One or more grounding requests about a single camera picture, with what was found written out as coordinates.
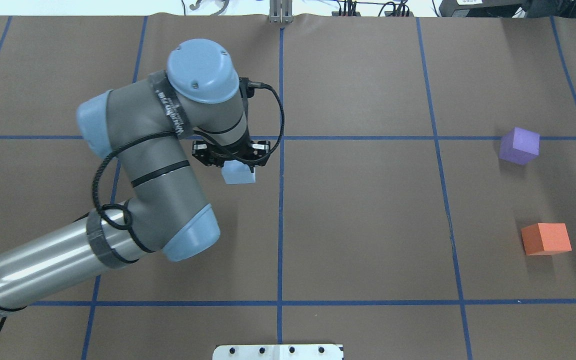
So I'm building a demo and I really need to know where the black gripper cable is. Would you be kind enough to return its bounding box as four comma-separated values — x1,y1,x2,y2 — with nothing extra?
91,79,286,231

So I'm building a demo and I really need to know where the light blue foam block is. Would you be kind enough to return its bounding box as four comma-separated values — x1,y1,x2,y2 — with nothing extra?
221,160,256,185

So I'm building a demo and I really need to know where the purple foam block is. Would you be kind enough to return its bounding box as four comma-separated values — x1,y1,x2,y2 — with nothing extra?
498,127,541,166

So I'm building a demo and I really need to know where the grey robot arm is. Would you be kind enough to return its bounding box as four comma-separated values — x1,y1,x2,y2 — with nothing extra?
0,38,279,319

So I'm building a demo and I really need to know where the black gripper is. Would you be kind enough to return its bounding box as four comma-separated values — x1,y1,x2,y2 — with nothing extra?
191,139,272,168

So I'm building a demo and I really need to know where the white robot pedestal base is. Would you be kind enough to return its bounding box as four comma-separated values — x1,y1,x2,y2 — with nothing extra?
212,343,345,360

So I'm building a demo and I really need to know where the orange foam block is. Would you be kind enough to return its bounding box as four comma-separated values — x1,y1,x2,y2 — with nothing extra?
519,222,572,256

